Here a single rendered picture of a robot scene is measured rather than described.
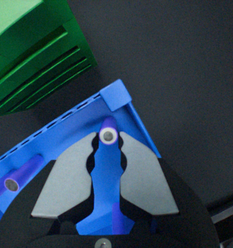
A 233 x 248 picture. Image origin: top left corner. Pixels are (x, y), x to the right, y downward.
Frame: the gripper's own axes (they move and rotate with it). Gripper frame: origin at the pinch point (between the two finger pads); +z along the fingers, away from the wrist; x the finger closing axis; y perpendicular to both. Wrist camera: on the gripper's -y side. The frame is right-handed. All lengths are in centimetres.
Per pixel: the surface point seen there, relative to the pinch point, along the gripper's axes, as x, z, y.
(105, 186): -0.8, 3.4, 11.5
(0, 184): -14.6, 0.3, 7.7
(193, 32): 30, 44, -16
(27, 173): -9.8, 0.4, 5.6
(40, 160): -9.9, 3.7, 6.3
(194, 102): 32, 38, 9
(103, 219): -1.4, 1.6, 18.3
